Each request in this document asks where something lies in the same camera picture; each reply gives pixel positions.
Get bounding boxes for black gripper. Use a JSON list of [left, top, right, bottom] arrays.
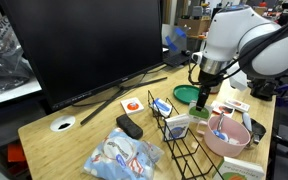
[[195, 68, 226, 113]]

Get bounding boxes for small rainbow board book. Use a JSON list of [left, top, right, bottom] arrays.
[[187, 100, 214, 124]]

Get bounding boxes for white orange board book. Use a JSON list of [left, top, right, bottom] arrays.
[[224, 98, 251, 113]]

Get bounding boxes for white blue upright board book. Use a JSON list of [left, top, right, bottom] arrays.
[[163, 113, 191, 141]]

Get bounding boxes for blue white flat board book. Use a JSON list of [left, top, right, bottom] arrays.
[[150, 97, 174, 119]]

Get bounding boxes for red circle board book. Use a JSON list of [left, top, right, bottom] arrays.
[[120, 97, 145, 116]]

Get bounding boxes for green vegetables board book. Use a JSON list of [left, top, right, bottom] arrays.
[[213, 156, 266, 180]]

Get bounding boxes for green plate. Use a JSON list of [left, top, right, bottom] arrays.
[[172, 84, 202, 105]]

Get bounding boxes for black flat pad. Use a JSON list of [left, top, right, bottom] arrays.
[[163, 52, 192, 68]]

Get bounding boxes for blue white plastic spoon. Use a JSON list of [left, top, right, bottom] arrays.
[[242, 112, 254, 133]]

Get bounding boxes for pink bowl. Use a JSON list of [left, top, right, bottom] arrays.
[[203, 115, 252, 158]]

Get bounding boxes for blue tape strips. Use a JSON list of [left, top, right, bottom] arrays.
[[164, 27, 188, 53]]

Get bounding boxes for black clamp stand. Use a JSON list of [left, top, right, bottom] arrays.
[[248, 78, 287, 102]]

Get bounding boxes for cardboard box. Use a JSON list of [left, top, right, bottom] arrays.
[[178, 18, 212, 37]]

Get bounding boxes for black eraser block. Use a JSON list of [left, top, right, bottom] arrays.
[[116, 113, 144, 140]]

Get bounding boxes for black monitor stand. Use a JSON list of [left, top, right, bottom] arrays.
[[79, 76, 168, 126]]

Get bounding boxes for blue printed plastic bag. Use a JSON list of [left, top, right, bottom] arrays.
[[81, 127, 165, 180]]

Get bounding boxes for large black monitor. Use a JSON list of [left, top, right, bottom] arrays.
[[0, 0, 165, 112]]

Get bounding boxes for white table grommet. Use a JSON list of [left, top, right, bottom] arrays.
[[49, 115, 76, 133]]

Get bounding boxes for orange box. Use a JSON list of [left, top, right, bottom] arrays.
[[6, 142, 28, 164]]

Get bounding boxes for black plastic bag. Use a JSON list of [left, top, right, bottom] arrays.
[[0, 43, 35, 98]]

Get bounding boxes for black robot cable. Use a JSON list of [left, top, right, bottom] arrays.
[[187, 13, 288, 86]]

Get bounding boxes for metal utensil handle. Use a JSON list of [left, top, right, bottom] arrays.
[[216, 111, 226, 133]]

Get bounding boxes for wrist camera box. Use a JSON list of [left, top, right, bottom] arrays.
[[227, 62, 249, 92]]

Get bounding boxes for black wire rack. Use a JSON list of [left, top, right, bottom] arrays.
[[147, 89, 225, 180]]

